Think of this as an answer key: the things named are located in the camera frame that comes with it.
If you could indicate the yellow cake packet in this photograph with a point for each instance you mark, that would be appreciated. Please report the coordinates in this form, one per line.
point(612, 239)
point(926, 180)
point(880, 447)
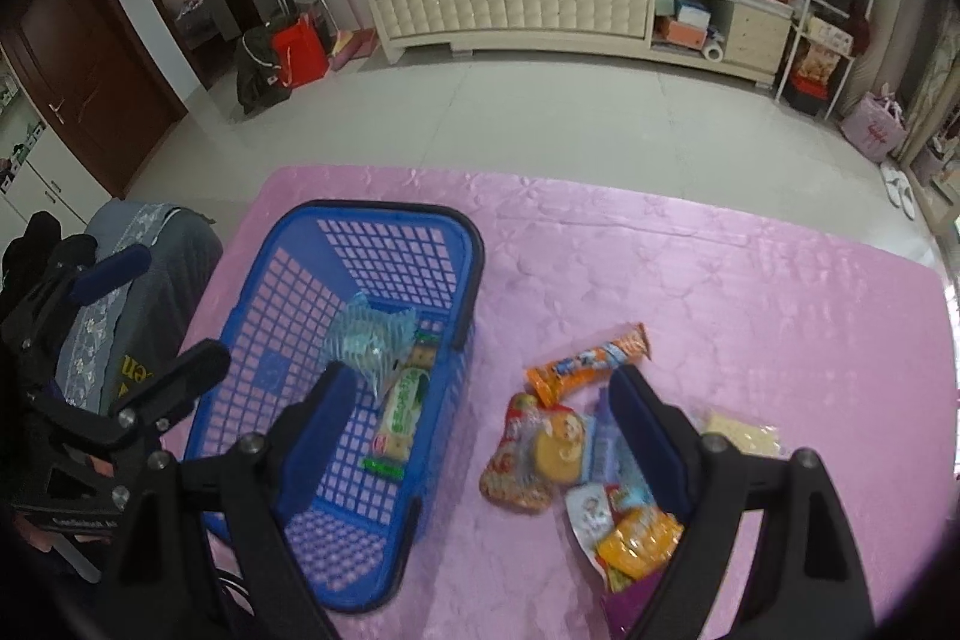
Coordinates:
point(559, 449)

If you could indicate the small orange snack packet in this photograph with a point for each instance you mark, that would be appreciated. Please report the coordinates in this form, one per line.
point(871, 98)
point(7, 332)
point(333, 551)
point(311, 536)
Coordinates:
point(637, 539)

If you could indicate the cream tufted low cabinet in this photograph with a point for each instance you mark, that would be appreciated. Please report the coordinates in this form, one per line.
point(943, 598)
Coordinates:
point(525, 6)

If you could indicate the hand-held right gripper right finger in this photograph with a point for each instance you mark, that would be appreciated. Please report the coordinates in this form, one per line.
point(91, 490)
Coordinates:
point(646, 452)

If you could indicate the red printed snack pouch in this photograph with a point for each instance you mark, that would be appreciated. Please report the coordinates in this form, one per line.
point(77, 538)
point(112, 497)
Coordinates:
point(508, 469)

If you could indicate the periwinkle snack packet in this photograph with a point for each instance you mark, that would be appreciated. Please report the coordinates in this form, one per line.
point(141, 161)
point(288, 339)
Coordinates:
point(602, 406)

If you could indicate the small yellow green packet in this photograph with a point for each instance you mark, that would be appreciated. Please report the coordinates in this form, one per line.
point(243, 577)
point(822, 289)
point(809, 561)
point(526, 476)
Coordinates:
point(426, 353)

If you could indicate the light blue snack packet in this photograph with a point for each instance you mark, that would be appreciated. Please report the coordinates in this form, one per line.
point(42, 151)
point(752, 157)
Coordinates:
point(604, 456)

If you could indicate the white paper roll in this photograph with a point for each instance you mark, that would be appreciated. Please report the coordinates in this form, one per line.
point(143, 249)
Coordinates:
point(713, 54)

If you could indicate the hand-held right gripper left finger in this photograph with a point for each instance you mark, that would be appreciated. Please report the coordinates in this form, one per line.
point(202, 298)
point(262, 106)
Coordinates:
point(328, 431)

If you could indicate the patterned curtain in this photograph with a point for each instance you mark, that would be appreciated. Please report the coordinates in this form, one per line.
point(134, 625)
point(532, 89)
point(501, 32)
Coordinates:
point(937, 85)

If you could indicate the red box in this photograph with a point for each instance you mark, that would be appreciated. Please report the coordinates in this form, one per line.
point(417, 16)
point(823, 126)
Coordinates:
point(812, 81)

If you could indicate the clear cracker packet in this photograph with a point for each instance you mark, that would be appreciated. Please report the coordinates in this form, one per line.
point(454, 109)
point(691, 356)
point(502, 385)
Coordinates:
point(741, 434)

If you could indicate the red bag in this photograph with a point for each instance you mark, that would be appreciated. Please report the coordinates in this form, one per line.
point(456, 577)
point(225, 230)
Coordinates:
point(300, 51)

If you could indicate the white slipper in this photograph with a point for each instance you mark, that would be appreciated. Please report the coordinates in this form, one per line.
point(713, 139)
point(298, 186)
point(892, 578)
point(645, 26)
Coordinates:
point(906, 201)
point(891, 184)

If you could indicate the white side cabinet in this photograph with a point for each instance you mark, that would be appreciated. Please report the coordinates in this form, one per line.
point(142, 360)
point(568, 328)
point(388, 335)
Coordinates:
point(34, 175)

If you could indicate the clear blue snack packet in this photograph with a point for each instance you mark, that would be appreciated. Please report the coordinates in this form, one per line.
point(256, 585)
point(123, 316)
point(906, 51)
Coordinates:
point(365, 340)

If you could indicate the long orange snack packet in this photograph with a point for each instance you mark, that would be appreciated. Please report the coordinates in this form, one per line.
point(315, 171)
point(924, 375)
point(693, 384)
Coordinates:
point(577, 367)

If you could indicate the green white snack packet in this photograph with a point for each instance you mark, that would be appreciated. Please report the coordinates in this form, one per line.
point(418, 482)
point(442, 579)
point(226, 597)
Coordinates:
point(401, 416)

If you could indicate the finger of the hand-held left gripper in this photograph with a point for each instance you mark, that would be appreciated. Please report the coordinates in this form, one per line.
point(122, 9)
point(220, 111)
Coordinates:
point(191, 366)
point(112, 274)

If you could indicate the black bag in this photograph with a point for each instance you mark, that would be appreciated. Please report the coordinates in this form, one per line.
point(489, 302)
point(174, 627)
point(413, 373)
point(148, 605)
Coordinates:
point(259, 72)

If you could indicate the black cloth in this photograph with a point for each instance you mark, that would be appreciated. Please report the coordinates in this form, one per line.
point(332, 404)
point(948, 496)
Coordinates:
point(37, 242)

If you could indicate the blue plastic basket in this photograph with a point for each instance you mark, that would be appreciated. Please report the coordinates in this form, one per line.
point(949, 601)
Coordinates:
point(255, 340)

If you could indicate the red silver snack packet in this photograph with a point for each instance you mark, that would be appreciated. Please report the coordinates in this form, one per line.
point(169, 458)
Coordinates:
point(589, 509)

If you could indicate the grey cloth covered chair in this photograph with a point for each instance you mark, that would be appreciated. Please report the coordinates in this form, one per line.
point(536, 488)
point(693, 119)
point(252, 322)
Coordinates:
point(157, 280)

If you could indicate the pink dustpan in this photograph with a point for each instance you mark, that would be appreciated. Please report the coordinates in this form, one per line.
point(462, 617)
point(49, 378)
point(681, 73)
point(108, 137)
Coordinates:
point(352, 48)

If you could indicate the violet snack packet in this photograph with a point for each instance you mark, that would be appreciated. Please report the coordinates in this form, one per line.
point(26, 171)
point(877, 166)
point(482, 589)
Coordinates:
point(626, 601)

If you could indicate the pink tablecloth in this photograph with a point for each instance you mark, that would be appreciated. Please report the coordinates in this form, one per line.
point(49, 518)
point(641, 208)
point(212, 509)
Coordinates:
point(675, 280)

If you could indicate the brown wooden door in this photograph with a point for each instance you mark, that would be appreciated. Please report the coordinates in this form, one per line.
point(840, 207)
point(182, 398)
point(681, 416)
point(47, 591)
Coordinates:
point(90, 70)

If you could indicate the white metal rack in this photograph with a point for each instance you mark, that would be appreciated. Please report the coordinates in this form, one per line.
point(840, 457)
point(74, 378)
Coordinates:
point(793, 40)

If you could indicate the orange flat box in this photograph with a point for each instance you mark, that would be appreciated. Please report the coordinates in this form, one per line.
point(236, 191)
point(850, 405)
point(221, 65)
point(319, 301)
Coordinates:
point(684, 33)

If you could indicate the pink bag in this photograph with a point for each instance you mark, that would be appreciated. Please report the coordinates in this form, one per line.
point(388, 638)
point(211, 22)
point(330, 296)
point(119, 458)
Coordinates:
point(874, 130)

